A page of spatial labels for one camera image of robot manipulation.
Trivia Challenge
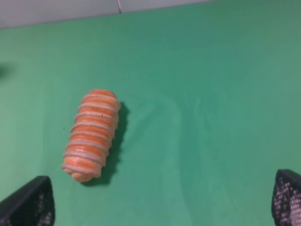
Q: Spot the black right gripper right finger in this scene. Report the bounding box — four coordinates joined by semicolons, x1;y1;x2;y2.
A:
271;169;301;226

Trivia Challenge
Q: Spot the orange white striped bread roll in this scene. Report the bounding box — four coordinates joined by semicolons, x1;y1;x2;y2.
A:
62;89;121;183

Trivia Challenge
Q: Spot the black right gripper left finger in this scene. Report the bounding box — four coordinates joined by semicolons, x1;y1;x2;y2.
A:
0;176;55;226

